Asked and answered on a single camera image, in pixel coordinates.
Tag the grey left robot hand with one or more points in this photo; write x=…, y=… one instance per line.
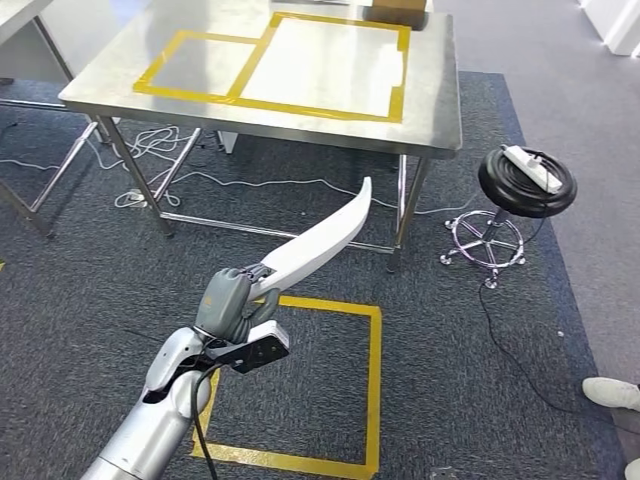
x=225, y=308

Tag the white plastic part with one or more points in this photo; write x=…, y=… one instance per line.
x=320, y=242

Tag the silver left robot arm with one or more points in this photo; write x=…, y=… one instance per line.
x=150, y=430

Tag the steel workbench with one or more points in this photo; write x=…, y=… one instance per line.
x=440, y=79

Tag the yellow floor tape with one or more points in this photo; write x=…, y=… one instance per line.
x=372, y=397

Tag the yellow bench marking tape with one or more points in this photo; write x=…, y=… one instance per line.
x=397, y=106

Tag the cardboard box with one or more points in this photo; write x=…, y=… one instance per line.
x=397, y=10

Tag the black stool chrome base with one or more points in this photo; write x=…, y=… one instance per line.
x=505, y=189

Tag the steel table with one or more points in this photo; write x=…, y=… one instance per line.
x=15, y=13

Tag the white power strip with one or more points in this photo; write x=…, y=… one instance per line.
x=532, y=169

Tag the person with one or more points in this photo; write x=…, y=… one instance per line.
x=610, y=394

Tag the white plinth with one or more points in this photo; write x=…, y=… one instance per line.
x=625, y=33

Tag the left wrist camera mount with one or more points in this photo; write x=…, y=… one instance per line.
x=260, y=350

